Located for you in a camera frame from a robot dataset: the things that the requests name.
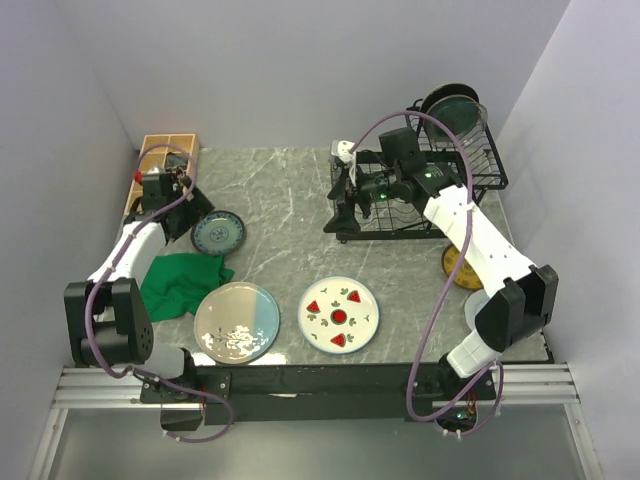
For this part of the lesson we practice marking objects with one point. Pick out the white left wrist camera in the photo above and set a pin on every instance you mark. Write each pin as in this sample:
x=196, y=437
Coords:
x=163, y=182

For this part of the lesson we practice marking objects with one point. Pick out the green cloth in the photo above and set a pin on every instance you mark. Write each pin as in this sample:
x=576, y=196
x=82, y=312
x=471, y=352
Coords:
x=176, y=284

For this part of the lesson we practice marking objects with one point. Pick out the wooden compartment box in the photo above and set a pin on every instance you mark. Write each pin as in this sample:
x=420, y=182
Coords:
x=165, y=151

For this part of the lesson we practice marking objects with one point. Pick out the black wire dish rack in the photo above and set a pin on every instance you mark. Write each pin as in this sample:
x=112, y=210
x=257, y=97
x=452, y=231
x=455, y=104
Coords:
x=426, y=158

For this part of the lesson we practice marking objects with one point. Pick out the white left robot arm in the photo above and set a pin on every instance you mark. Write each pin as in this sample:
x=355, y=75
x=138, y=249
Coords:
x=108, y=325

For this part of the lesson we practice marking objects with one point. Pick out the beige and blue plate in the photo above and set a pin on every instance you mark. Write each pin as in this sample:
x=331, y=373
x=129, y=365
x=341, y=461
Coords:
x=237, y=323

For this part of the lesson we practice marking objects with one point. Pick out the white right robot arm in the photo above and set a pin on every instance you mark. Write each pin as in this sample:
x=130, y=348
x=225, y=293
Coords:
x=520, y=295

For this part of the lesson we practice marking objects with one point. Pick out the yellow patterned glass plate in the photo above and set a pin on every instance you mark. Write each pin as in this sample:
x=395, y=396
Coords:
x=466, y=276

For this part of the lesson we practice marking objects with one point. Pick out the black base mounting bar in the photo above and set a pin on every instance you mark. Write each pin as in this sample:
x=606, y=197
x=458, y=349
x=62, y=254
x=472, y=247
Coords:
x=224, y=395

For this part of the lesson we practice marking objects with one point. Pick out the light blue patterned plate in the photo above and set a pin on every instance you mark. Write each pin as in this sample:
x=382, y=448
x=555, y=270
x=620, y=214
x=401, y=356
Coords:
x=219, y=233

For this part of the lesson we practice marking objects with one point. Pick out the clear glass plate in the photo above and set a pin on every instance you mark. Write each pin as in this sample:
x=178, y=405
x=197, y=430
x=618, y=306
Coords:
x=468, y=121

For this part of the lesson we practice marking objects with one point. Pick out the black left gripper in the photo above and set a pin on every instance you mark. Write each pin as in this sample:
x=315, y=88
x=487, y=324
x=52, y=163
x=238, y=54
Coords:
x=197, y=208

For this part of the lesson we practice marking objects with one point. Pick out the black ceramic plate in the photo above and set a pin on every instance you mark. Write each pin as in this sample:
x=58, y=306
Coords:
x=448, y=90

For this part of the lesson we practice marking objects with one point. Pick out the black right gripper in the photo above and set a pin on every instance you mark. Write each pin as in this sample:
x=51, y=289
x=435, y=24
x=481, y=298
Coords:
x=344, y=221

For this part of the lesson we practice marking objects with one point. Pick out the pale blue scalloped plate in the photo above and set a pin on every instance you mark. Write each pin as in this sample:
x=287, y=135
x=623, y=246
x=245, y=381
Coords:
x=473, y=305

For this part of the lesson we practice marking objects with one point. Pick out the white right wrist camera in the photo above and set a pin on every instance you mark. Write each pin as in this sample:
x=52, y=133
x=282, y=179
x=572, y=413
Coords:
x=344, y=152

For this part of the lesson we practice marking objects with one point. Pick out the watermelon pattern white plate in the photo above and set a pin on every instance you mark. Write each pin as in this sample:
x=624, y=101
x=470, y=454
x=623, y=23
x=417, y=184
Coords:
x=338, y=315

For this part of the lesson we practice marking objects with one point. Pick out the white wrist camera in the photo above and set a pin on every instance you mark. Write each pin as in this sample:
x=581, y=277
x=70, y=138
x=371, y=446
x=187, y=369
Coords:
x=163, y=182
x=344, y=152

